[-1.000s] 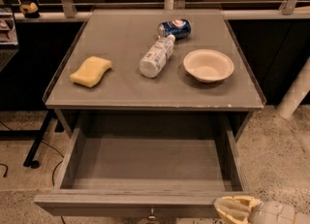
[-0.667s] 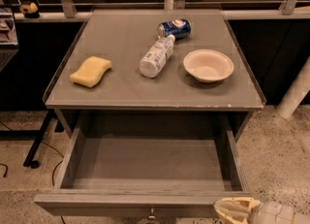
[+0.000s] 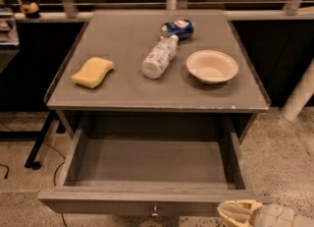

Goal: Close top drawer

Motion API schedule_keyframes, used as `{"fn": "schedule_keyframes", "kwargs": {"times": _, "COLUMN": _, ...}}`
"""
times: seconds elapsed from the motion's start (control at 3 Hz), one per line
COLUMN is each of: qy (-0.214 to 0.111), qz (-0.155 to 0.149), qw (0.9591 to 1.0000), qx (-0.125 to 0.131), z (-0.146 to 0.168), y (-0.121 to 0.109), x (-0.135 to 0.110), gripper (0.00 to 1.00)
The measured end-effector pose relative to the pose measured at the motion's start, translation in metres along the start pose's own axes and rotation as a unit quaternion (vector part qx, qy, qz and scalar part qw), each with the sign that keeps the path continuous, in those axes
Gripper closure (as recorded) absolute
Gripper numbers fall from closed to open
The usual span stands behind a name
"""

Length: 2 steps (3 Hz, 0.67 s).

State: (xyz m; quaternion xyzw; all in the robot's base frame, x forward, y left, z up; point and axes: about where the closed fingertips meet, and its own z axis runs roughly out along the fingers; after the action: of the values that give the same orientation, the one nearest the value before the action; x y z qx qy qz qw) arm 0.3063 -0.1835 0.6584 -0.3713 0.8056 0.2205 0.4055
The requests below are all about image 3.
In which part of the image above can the metal top drawer knob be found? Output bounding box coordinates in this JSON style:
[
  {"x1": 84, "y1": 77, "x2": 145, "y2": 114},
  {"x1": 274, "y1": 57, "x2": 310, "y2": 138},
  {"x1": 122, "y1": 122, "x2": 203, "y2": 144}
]
[{"x1": 150, "y1": 204, "x2": 160, "y2": 217}]

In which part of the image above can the black floor cable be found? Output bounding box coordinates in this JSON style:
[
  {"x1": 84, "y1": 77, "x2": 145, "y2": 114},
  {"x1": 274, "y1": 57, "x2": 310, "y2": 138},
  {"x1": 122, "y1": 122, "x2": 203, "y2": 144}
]
[{"x1": 0, "y1": 122, "x2": 68, "y2": 227}]

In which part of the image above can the clear plastic water bottle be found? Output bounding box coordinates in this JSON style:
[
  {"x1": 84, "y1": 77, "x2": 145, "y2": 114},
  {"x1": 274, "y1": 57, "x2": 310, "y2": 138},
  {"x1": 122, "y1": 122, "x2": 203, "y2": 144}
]
[{"x1": 141, "y1": 35, "x2": 179, "y2": 80}]

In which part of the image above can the blue soda can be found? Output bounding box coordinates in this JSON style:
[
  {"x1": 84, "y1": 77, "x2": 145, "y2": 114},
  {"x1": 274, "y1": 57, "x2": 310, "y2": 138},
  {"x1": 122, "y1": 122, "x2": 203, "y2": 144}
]
[{"x1": 160, "y1": 20, "x2": 194, "y2": 40}]

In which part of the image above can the grey drawer cabinet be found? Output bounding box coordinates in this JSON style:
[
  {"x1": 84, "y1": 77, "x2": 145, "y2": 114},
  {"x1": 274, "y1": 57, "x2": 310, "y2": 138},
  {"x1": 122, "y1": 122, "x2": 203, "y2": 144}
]
[{"x1": 47, "y1": 10, "x2": 269, "y2": 127}]

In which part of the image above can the grey top drawer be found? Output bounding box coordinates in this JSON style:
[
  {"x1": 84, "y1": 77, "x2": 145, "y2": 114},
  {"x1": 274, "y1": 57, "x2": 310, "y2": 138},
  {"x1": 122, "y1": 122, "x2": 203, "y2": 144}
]
[{"x1": 38, "y1": 130, "x2": 270, "y2": 216}]

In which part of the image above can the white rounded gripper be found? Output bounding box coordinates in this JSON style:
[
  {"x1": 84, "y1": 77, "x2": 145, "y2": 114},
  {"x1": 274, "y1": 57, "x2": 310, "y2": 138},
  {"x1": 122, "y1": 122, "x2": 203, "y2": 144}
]
[{"x1": 218, "y1": 199, "x2": 314, "y2": 227}]

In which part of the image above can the yellow black tape dispenser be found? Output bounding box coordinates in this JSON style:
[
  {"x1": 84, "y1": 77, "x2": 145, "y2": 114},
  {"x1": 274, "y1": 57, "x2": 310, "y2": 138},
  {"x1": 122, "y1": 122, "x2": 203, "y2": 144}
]
[{"x1": 20, "y1": 1, "x2": 40, "y2": 18}]

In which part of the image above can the yellow sponge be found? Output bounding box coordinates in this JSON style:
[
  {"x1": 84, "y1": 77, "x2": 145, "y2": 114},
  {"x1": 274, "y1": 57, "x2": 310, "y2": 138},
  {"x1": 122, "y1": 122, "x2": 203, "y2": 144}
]
[{"x1": 71, "y1": 57, "x2": 115, "y2": 88}]

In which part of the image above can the white paper bowl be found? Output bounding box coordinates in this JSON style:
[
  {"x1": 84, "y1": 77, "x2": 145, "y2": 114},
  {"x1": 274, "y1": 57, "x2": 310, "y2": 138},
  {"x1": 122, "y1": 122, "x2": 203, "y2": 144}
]
[{"x1": 185, "y1": 50, "x2": 238, "y2": 85}]

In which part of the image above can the laptop on left desk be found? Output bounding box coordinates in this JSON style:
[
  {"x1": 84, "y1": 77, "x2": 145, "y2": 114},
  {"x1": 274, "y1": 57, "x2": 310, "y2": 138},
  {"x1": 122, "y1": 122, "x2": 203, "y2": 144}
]
[{"x1": 0, "y1": 8, "x2": 20, "y2": 73}]

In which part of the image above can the black desk leg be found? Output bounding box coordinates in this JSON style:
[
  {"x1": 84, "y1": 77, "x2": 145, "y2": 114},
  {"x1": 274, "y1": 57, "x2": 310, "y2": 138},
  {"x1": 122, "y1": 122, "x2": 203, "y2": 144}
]
[{"x1": 25, "y1": 111, "x2": 55, "y2": 168}]

